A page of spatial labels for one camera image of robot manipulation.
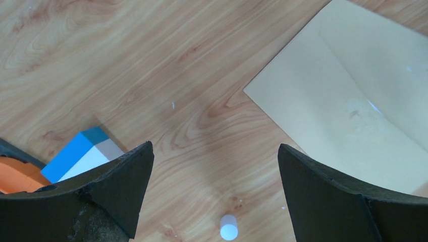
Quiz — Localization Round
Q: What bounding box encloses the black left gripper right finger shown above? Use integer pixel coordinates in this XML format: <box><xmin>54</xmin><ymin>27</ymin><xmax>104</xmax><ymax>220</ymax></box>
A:
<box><xmin>278</xmin><ymin>144</ymin><xmax>427</xmax><ymax>241</ymax></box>

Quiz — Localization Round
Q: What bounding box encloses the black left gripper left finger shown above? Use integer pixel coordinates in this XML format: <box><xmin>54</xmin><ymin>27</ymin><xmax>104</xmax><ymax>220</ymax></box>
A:
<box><xmin>1</xmin><ymin>141</ymin><xmax>154</xmax><ymax>241</ymax></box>

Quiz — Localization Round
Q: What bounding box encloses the tan paper envelope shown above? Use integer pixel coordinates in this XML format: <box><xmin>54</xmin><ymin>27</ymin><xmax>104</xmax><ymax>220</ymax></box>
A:
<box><xmin>244</xmin><ymin>1</ymin><xmax>427</xmax><ymax>197</ymax></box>

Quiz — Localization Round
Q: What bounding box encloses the white and blue building block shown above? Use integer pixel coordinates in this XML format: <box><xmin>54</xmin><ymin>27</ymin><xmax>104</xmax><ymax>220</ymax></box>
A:
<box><xmin>41</xmin><ymin>127</ymin><xmax>124</xmax><ymax>184</ymax></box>

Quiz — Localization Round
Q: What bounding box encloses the orange curved toy track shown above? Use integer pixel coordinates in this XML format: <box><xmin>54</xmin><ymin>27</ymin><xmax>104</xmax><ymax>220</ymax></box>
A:
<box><xmin>1</xmin><ymin>156</ymin><xmax>51</xmax><ymax>194</ymax></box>

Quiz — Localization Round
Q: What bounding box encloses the dark grey building plate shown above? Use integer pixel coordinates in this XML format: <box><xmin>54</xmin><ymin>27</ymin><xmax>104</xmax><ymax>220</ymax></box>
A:
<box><xmin>1</xmin><ymin>138</ymin><xmax>46</xmax><ymax>169</ymax></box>

